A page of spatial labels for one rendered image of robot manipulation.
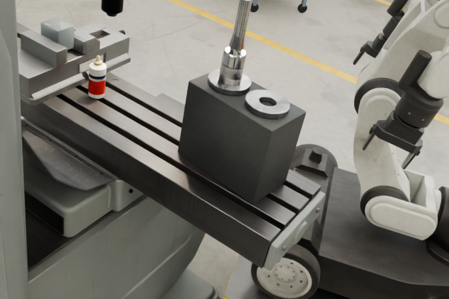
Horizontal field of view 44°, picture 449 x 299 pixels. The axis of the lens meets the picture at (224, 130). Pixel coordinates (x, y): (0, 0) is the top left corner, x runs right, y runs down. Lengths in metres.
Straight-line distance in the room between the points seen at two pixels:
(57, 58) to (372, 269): 1.04
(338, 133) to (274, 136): 2.26
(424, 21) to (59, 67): 0.88
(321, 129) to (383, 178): 1.63
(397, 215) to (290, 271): 0.35
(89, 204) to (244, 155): 0.38
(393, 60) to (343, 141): 1.79
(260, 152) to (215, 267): 1.28
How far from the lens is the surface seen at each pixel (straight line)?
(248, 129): 1.06
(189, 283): 1.97
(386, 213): 1.69
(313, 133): 3.23
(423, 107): 1.33
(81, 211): 1.27
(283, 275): 1.68
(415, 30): 1.44
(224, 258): 2.34
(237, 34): 1.08
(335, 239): 1.72
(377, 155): 1.62
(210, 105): 1.11
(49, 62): 1.39
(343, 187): 1.92
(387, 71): 1.51
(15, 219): 1.03
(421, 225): 1.72
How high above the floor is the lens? 1.70
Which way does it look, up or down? 34 degrees down
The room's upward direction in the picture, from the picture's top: 12 degrees clockwise
